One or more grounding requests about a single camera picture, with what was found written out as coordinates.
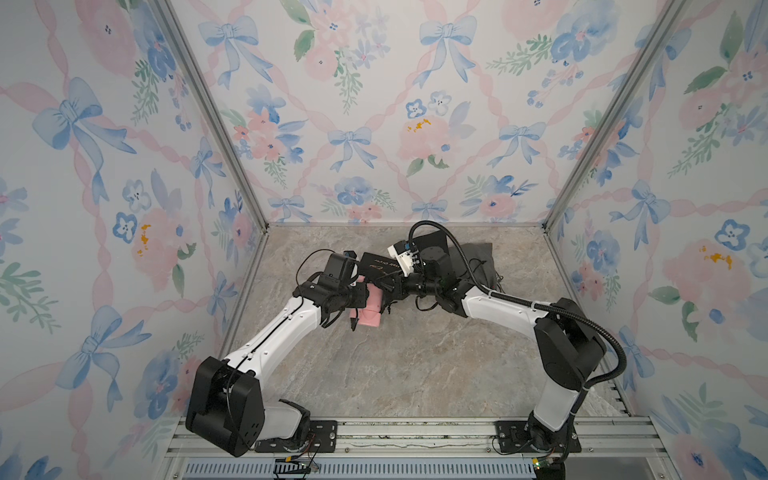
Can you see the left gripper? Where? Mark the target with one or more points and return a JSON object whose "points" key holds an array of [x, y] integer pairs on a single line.
{"points": [[361, 299]]}

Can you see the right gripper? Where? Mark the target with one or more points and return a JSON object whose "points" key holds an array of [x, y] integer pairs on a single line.
{"points": [[395, 288]]}

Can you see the pink hair dryer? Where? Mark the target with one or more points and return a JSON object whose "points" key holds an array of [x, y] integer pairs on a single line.
{"points": [[371, 315]]}

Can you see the black pouch with gold logo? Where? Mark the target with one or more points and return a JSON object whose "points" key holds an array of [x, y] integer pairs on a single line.
{"points": [[377, 268]]}

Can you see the plain black pouch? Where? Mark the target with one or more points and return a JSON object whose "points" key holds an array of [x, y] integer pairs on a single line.
{"points": [[433, 240]]}

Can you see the grey drawstring pouch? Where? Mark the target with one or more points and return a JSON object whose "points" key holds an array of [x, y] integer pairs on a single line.
{"points": [[482, 265]]}

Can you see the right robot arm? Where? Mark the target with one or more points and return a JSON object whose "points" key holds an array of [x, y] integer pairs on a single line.
{"points": [[570, 347]]}

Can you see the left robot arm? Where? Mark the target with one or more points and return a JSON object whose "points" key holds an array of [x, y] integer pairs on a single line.
{"points": [[226, 405]]}

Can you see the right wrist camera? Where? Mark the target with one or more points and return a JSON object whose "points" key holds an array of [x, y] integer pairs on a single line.
{"points": [[405, 256]]}

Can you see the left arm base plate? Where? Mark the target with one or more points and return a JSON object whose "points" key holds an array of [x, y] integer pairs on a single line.
{"points": [[313, 436]]}

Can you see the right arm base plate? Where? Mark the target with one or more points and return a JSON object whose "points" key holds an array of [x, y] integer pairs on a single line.
{"points": [[529, 436]]}

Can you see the aluminium front rail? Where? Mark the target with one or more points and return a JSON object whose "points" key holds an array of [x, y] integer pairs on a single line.
{"points": [[435, 448]]}

